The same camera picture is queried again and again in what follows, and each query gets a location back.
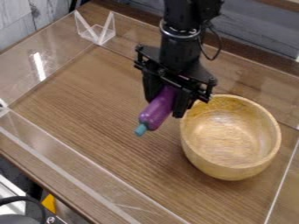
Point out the purple toy eggplant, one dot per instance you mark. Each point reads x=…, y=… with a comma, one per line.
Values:
x=156, y=112

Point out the clear acrylic corner bracket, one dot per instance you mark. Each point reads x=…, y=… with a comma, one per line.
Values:
x=99, y=34

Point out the brown wooden bowl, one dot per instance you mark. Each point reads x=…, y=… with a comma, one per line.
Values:
x=231, y=137

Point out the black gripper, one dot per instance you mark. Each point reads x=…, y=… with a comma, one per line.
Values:
x=172, y=65

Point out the clear acrylic barrier wall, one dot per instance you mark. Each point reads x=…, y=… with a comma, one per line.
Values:
x=103, y=198

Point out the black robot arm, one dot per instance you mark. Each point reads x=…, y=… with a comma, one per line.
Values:
x=186, y=14

